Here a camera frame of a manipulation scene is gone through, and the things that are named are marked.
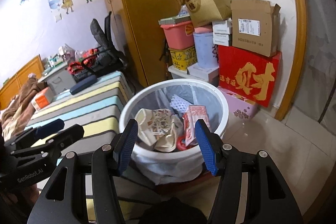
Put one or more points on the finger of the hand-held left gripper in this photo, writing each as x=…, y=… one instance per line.
x=50, y=125
x=68, y=134

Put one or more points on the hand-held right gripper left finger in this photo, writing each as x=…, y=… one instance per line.
x=127, y=148

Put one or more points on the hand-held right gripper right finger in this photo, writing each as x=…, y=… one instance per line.
x=206, y=148

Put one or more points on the pink milk carton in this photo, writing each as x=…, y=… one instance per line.
x=195, y=115

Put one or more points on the cream printed paper bag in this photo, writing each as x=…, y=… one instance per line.
x=149, y=121

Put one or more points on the white bin with plastic liner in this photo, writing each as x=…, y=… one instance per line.
x=168, y=161

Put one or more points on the white foam fruit net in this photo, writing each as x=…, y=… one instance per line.
x=178, y=106

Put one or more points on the person's left forearm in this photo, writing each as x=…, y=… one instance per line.
x=32, y=191

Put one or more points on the orange and white box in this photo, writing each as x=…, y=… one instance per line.
x=42, y=100

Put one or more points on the brown blanket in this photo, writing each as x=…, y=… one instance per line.
x=21, y=106

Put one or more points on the grey bedside cabinet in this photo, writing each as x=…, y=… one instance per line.
x=59, y=79

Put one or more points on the dark blue glasses case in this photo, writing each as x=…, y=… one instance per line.
x=84, y=85

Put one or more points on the pink floral box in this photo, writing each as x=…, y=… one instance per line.
x=241, y=108

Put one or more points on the wooden bed headboard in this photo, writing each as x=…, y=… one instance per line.
x=15, y=82

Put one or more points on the red printed bags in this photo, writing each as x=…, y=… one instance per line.
x=76, y=67

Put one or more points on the pile of small boxes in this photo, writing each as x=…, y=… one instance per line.
x=53, y=61

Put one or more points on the clear storage box white lid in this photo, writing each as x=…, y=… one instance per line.
x=176, y=73

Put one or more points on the red gift box gold print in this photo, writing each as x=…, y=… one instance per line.
x=236, y=61

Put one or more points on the yellow patterned box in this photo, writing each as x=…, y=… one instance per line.
x=183, y=57

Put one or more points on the lilac round bin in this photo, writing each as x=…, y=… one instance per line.
x=204, y=50

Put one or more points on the grey padded cushion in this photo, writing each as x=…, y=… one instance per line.
x=101, y=35

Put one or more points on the small white flat box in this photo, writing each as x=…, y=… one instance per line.
x=223, y=42
x=221, y=26
x=222, y=35

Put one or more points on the black office chair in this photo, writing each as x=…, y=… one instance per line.
x=109, y=29

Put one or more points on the pink plastic storage bin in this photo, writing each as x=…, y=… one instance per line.
x=178, y=36

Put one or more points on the open cardboard box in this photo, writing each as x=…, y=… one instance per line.
x=252, y=40

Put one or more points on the pink plastic lid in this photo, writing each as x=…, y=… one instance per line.
x=203, y=29

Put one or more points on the striped flat box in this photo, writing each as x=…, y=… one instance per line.
x=173, y=20

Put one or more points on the wooden wardrobe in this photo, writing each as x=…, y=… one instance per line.
x=147, y=16

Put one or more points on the clear bag of blue items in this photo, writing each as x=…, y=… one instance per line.
x=183, y=12

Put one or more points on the brown paper bag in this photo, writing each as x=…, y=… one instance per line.
x=207, y=3

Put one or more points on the white wall switch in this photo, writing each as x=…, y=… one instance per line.
x=58, y=17

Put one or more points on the wooden door frame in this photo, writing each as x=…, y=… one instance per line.
x=299, y=29

